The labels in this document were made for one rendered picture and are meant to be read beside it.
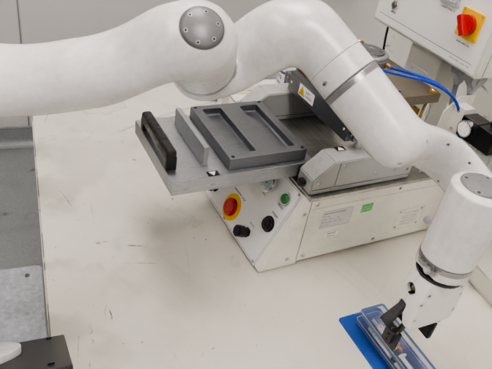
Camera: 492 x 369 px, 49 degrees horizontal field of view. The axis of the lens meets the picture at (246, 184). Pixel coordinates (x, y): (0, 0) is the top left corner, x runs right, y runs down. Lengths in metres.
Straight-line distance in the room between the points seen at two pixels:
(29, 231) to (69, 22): 0.93
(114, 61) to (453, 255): 0.54
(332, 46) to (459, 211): 0.29
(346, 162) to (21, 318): 0.64
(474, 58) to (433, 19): 0.13
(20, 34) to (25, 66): 1.83
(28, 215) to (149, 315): 1.46
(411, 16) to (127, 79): 0.71
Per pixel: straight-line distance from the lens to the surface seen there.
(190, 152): 1.02
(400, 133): 0.77
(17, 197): 2.50
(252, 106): 1.17
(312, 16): 0.79
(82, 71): 0.76
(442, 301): 0.91
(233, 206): 1.17
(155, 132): 0.99
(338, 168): 1.03
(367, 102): 0.77
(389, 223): 1.24
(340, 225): 1.14
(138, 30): 0.74
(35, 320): 1.01
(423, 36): 1.23
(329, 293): 1.11
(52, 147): 1.43
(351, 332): 1.06
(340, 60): 0.77
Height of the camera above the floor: 1.52
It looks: 35 degrees down
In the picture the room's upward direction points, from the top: 11 degrees clockwise
